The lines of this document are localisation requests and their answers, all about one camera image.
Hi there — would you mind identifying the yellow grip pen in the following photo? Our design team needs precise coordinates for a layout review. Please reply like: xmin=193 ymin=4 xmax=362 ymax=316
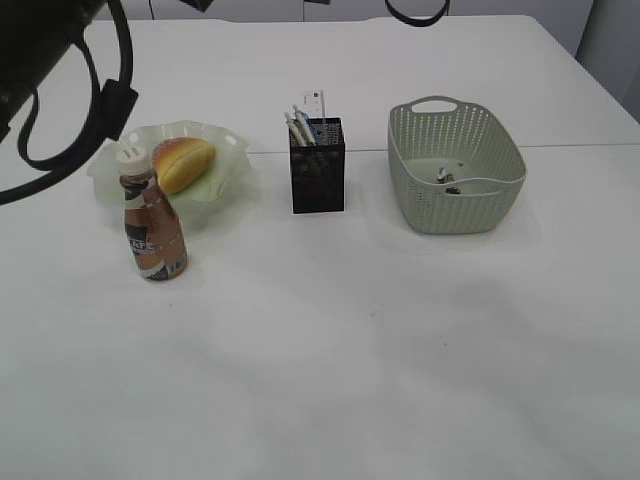
xmin=284 ymin=112 xmax=307 ymax=147

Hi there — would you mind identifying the blue grip pen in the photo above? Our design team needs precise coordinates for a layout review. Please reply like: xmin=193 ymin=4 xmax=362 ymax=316
xmin=293 ymin=104 xmax=318 ymax=145

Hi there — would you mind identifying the paper ball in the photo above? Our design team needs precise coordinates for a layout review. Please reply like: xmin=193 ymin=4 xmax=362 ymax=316
xmin=436 ymin=167 xmax=461 ymax=195

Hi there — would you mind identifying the clear plastic ruler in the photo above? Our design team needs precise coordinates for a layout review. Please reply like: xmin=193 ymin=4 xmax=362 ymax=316
xmin=303 ymin=90 xmax=327 ymax=120

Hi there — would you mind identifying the sugared bread bun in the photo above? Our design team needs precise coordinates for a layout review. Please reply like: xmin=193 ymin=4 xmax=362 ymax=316
xmin=151 ymin=137 xmax=216 ymax=195

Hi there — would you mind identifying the brown coffee bottle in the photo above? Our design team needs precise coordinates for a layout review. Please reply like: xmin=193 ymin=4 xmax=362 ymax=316
xmin=117 ymin=146 xmax=188 ymax=281

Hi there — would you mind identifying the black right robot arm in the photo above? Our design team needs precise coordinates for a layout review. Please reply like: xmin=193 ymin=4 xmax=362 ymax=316
xmin=1 ymin=1 xmax=138 ymax=205

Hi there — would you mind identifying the black mesh pen holder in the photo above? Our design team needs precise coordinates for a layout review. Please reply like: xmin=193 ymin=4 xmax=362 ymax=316
xmin=289 ymin=117 xmax=346 ymax=214

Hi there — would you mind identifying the green wavy glass plate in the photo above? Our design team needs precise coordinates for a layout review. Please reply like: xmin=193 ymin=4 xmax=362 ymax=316
xmin=87 ymin=120 xmax=250 ymax=226

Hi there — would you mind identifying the green plastic basket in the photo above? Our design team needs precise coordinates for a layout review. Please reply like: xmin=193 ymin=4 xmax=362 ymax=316
xmin=387 ymin=96 xmax=527 ymax=235

